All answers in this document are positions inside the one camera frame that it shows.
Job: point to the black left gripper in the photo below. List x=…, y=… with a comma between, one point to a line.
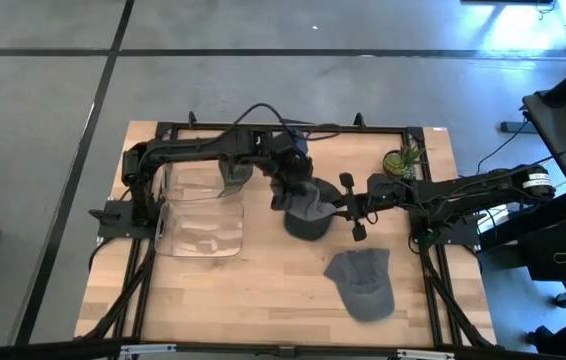
x=293, y=170

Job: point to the black side desk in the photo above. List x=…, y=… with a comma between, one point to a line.
x=553, y=130

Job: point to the clear plastic bin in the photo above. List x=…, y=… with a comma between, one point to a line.
x=198, y=230
x=188, y=182

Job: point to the black table frame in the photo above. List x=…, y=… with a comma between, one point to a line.
x=363, y=129

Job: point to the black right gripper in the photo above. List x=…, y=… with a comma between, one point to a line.
x=358, y=206

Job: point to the succulent plant in dark pot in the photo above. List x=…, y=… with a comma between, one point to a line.
x=398, y=162

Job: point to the black baseball cap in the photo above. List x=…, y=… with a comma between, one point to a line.
x=308, y=227

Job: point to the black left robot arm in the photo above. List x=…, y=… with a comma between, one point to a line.
x=188, y=147

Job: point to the grey denim baseball cap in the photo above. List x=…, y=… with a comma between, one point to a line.
x=363, y=285

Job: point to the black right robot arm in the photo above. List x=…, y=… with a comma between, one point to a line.
x=463, y=190

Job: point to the black rig crossbar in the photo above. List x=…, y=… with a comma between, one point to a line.
x=263, y=350

